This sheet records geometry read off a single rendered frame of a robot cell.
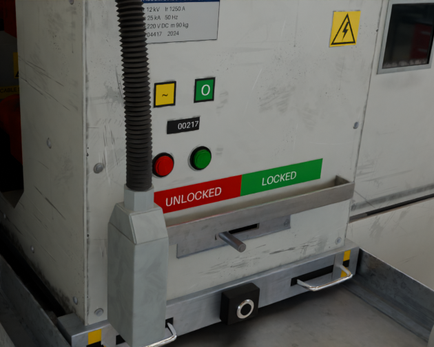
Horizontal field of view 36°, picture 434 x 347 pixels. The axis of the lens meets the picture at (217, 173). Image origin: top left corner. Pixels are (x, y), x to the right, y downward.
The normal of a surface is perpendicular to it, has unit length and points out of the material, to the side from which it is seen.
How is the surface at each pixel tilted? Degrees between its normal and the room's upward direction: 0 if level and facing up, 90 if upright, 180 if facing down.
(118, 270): 90
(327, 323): 0
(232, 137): 90
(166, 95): 90
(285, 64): 90
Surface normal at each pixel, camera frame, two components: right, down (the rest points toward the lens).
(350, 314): 0.07, -0.93
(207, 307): 0.57, 0.34
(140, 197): 0.22, 0.38
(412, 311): -0.82, 0.16
